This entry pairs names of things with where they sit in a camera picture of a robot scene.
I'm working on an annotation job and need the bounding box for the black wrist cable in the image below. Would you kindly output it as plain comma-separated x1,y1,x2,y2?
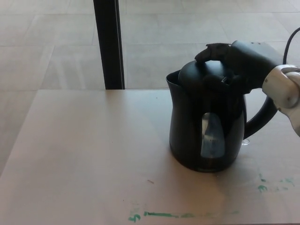
283,27,300,65

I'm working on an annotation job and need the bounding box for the black electric kettle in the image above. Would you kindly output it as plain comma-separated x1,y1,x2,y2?
165,59,277,173

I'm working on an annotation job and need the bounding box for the black vertical post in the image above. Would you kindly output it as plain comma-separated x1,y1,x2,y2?
93,0,126,90

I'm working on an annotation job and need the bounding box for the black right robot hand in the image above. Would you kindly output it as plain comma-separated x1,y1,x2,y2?
195,40,283,95

